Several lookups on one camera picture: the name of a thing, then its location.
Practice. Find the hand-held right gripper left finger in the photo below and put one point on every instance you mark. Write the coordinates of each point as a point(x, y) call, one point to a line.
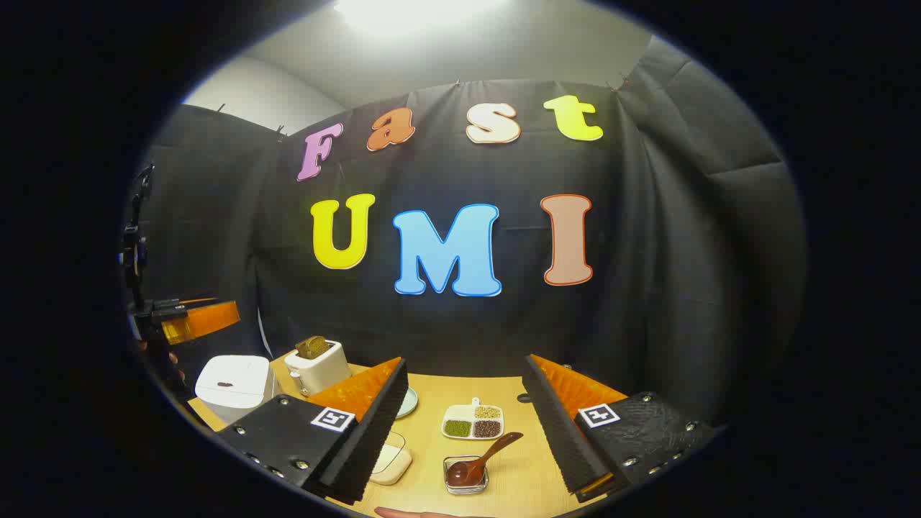
point(378, 432)

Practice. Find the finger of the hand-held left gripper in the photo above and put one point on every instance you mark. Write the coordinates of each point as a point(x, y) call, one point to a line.
point(205, 320)

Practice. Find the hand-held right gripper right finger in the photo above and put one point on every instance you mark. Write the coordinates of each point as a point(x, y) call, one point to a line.
point(557, 424)

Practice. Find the dark wooden spoon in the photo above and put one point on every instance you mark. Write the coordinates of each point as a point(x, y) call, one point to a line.
point(496, 447)

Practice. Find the white rice cooker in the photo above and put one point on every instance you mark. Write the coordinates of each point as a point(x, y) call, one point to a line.
point(234, 385)

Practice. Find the clear glass chopstick holder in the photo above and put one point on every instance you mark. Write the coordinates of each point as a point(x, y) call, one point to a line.
point(478, 483)

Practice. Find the pale green plate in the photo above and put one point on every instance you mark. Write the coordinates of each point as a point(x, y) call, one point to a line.
point(409, 403)

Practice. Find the white toaster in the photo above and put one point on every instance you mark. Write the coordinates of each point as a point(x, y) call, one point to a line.
point(320, 374)

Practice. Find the brown bread slice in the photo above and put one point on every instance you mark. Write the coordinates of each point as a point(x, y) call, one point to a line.
point(313, 347)

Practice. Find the black backdrop cloth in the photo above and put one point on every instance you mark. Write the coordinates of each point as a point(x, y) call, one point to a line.
point(647, 302)

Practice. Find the large ceiling light panel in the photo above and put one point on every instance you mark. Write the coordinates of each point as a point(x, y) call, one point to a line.
point(410, 14)

